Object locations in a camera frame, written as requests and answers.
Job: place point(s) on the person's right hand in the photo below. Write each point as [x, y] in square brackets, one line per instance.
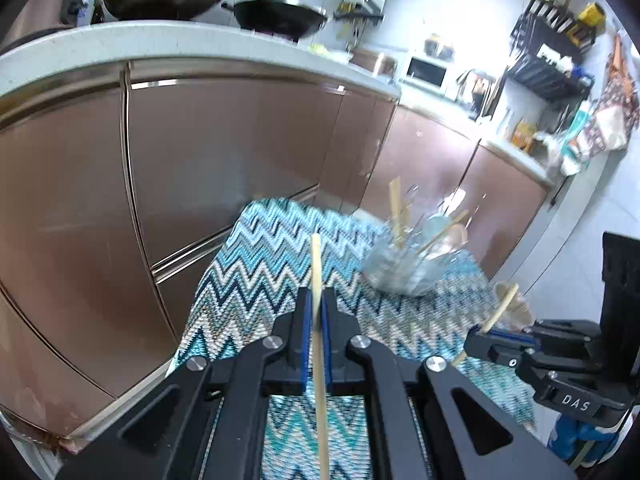
[575, 435]

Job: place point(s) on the black dish rack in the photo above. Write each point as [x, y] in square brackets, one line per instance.
[545, 70]

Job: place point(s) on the white plastic bag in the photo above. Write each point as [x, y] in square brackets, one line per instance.
[562, 157]

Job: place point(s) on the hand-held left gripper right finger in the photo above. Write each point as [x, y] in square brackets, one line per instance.
[326, 340]

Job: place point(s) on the dark sauce bottle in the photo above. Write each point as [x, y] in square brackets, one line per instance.
[98, 12]

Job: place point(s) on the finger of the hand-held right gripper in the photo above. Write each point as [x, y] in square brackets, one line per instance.
[492, 350]
[516, 339]

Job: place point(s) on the plate of chopped vegetables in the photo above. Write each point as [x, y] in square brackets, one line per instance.
[320, 49]

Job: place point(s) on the black wok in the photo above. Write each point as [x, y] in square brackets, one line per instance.
[280, 19]

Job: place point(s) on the brown kitchen base cabinet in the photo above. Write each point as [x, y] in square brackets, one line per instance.
[200, 160]

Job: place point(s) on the brown patterned hanging cloth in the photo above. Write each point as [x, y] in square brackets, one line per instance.
[617, 105]

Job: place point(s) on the teal hanging bag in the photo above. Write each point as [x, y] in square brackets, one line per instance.
[576, 127]

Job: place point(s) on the clear glass bowl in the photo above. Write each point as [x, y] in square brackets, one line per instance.
[400, 275]

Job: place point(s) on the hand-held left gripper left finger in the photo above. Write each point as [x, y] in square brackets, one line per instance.
[305, 340]

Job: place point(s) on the white microwave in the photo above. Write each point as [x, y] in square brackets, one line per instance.
[425, 72]

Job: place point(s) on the white bowl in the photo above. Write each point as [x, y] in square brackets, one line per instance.
[341, 56]

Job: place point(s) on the yellow container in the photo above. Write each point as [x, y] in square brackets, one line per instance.
[592, 14]

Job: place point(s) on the brown rice cooker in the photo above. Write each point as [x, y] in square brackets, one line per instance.
[375, 62]

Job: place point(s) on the zigzag patterned tablecloth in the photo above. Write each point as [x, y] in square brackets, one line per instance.
[280, 260]

